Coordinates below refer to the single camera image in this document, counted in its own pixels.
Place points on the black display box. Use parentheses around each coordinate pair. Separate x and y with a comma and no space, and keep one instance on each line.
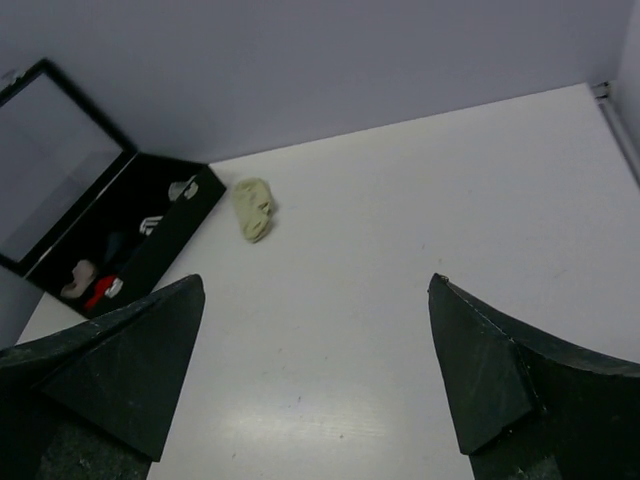
(70,176)

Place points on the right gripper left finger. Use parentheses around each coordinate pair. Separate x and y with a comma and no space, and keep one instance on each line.
(96,400)

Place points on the dark blue sock in box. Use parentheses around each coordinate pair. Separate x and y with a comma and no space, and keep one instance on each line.
(118,248)

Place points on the beige red reindeer sock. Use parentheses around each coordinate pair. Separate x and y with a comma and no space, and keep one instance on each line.
(99,291)

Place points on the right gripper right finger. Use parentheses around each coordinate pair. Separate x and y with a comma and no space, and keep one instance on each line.
(526,404)

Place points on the white patterned sock in box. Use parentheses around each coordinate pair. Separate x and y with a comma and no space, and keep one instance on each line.
(149,224)

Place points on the taupe sock red striped cuff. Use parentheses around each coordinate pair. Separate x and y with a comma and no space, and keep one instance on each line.
(83,275)

